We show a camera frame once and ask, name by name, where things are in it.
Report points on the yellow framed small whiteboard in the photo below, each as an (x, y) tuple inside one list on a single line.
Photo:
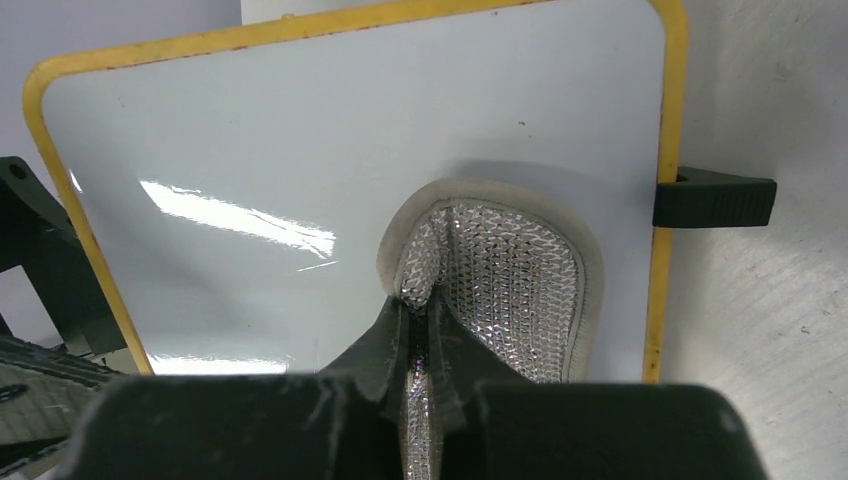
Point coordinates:
[(230, 187)]

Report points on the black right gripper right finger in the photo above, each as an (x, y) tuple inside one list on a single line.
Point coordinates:
[(459, 362)]

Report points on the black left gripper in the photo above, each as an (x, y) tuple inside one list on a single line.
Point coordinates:
[(55, 322)]

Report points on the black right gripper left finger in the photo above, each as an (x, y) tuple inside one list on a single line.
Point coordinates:
[(369, 382)]

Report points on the silver mesh eraser sponge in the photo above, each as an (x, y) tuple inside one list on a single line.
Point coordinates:
[(524, 273)]

